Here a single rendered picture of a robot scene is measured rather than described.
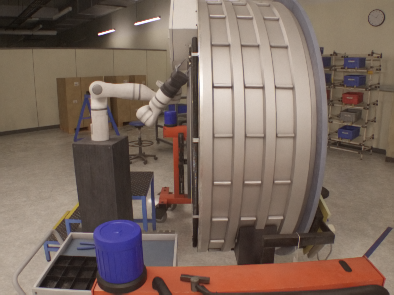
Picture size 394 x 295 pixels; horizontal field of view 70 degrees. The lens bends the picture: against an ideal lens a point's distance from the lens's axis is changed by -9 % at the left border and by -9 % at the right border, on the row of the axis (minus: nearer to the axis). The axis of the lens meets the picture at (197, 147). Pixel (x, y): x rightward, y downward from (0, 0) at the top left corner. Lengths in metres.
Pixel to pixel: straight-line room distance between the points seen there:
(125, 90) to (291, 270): 1.25
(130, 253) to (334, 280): 0.51
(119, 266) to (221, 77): 0.74
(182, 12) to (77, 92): 6.88
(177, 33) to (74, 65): 8.11
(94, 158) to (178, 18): 0.85
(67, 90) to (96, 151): 6.44
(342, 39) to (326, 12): 0.69
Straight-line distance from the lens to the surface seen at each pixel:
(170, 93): 1.41
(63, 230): 2.79
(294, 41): 1.30
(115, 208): 1.77
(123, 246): 0.72
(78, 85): 8.18
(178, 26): 1.34
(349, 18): 6.92
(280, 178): 1.20
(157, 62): 10.66
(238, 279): 0.82
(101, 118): 1.74
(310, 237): 1.21
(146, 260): 1.44
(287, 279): 0.84
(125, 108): 8.76
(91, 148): 1.71
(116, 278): 0.77
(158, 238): 1.58
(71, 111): 8.15
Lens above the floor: 1.47
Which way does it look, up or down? 14 degrees down
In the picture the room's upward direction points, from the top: straight up
